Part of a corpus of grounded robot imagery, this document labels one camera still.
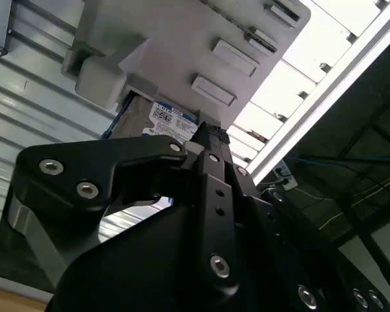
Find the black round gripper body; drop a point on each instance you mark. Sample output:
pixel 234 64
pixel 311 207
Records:
pixel 143 266

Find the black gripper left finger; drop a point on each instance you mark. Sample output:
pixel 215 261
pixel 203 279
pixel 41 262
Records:
pixel 139 151

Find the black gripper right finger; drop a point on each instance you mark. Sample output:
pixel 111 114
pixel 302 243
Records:
pixel 299 247

